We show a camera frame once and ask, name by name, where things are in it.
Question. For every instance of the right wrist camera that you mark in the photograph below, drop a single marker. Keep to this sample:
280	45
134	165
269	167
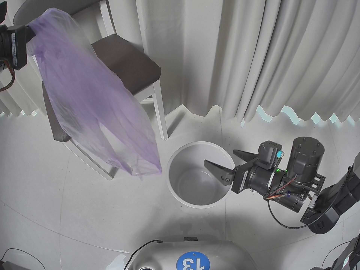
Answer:
270	153

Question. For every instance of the purple plastic bag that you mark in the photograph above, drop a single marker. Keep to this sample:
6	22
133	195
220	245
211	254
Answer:
84	94

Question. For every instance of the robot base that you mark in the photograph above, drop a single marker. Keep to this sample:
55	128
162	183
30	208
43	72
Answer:
225	254

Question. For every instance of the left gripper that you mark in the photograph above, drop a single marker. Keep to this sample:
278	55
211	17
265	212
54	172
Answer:
18	46

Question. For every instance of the white trash bin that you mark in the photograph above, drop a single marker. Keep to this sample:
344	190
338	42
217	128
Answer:
197	184

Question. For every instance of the white curtain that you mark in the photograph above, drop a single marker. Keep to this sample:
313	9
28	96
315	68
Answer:
295	38
182	38

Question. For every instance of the grey white chair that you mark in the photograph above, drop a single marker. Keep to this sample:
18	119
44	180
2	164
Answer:
126	63

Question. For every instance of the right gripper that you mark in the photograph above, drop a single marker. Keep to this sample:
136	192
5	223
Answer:
256	179

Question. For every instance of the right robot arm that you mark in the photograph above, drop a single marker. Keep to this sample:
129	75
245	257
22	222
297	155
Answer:
306	162

